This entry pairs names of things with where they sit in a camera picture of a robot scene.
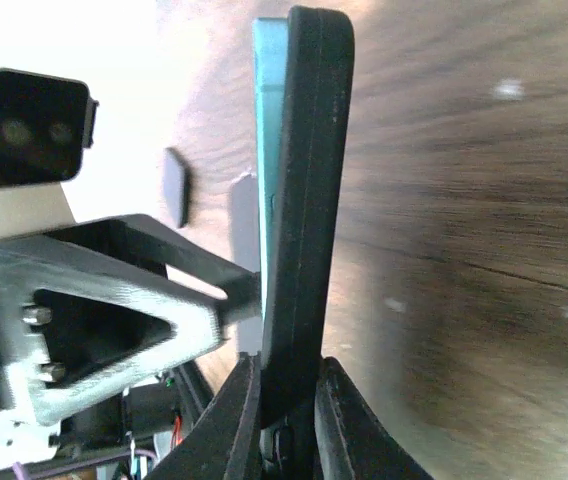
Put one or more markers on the teal edged smartphone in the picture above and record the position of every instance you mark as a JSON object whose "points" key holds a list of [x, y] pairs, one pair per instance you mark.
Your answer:
{"points": [[270, 51]]}

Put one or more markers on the black phone case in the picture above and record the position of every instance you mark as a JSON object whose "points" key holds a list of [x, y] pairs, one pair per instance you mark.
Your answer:
{"points": [[177, 182], [317, 96]]}

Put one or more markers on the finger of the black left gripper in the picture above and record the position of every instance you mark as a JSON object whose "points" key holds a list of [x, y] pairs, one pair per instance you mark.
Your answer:
{"points": [[122, 323], [143, 241]]}

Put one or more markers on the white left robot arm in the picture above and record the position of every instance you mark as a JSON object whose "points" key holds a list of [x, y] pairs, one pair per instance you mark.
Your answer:
{"points": [[144, 420]]}

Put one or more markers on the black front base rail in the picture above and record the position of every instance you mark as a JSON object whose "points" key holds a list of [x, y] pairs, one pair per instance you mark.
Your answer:
{"points": [[194, 391]]}

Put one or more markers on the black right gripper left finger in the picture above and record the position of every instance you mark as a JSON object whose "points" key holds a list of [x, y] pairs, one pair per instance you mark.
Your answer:
{"points": [[224, 443]]}

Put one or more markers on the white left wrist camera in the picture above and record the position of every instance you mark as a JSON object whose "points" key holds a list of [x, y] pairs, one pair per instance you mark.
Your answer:
{"points": [[46, 124]]}

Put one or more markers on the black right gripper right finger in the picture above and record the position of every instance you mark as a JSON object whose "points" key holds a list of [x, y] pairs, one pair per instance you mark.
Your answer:
{"points": [[351, 441]]}

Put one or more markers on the purple edged smartphone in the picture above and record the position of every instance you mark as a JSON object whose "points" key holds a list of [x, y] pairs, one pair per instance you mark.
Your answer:
{"points": [[245, 244]]}

